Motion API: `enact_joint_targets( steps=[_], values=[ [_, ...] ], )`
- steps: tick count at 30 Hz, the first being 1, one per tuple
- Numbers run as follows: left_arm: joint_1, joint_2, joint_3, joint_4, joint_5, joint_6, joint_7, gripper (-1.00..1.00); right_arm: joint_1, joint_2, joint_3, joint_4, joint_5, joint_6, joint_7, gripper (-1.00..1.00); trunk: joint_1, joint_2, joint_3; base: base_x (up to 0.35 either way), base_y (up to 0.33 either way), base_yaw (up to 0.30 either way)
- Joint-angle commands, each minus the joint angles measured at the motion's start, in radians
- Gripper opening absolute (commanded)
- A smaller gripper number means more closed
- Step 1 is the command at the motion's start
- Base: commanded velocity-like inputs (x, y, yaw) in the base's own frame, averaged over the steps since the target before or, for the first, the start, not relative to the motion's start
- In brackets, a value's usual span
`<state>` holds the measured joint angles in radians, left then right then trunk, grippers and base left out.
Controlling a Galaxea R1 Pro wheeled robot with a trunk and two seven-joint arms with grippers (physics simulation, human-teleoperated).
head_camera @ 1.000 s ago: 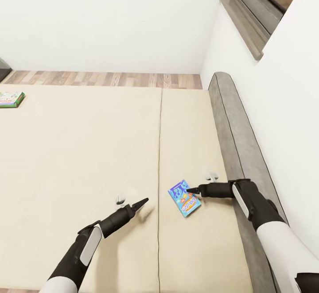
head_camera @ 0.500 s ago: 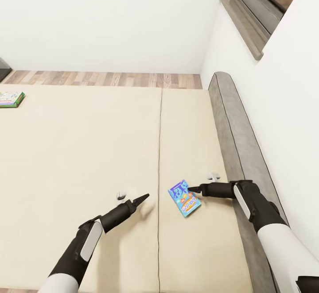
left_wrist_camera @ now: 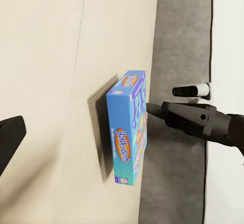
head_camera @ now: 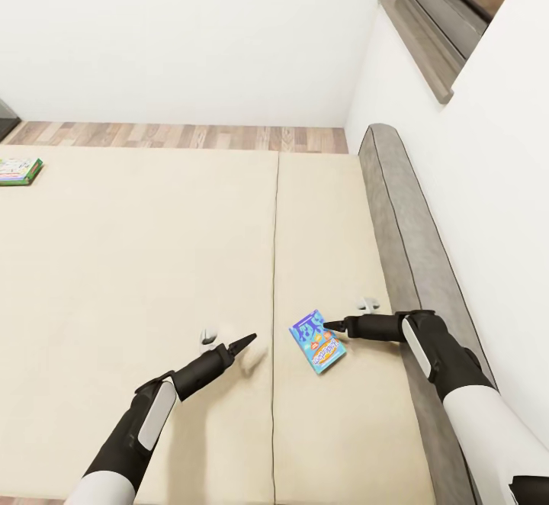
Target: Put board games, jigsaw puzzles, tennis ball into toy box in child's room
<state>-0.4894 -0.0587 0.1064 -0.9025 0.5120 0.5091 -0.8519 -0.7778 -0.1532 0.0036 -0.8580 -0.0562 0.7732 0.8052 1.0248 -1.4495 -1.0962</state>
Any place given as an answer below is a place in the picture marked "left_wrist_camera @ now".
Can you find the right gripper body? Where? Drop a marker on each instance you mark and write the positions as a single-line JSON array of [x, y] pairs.
[[216, 128]]

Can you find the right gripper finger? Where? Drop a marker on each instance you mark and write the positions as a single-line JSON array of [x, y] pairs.
[[198, 115], [157, 111]]

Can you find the bed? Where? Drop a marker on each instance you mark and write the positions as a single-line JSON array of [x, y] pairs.
[[58, 59]]

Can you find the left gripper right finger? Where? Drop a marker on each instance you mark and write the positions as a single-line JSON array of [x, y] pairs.
[[236, 131]]

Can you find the board game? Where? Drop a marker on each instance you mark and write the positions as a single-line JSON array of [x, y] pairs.
[[126, 104]]

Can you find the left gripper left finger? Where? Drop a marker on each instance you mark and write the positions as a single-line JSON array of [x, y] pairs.
[[12, 132]]

